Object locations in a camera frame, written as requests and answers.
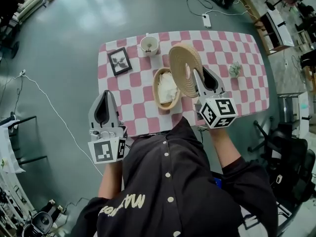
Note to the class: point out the person's left forearm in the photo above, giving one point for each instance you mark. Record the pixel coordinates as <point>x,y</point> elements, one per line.
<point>111,179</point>

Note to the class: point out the person's right forearm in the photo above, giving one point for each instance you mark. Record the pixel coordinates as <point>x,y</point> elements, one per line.
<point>223,147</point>

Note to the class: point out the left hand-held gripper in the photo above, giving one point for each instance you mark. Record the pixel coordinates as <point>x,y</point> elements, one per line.
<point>103,150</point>

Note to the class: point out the black metal frame stool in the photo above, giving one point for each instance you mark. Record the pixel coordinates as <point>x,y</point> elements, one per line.
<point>24,157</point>

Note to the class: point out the wooden shelf with white panel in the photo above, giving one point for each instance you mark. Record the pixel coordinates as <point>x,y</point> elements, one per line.
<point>276,31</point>

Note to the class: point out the white cup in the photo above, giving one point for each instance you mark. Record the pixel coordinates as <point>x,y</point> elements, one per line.
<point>150,52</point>

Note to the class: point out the woven round box lid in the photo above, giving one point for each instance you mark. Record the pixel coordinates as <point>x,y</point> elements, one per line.
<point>181,65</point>

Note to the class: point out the white cloth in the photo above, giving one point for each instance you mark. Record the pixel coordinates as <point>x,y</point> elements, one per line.
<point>168,88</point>

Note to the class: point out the pink white checkered tablecloth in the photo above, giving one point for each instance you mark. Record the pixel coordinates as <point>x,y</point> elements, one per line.
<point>138,95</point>

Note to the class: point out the woven oval box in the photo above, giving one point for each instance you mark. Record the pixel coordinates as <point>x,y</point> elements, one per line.
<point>159,100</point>

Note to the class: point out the small potted succulent plant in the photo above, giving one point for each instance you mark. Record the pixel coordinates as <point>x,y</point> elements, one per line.
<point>235,69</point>

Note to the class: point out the person's black buttoned shirt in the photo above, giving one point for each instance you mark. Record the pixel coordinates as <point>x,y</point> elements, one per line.
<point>172,181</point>

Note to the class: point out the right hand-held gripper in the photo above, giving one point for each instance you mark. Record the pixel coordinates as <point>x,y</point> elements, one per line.
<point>218,111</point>

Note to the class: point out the black office chair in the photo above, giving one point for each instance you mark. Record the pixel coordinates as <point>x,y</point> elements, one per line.
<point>288,157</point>

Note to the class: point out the black picture frame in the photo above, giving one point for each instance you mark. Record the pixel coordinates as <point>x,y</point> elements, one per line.
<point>119,61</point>

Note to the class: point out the white power strip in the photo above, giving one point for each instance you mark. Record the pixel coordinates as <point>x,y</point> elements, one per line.
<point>206,20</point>

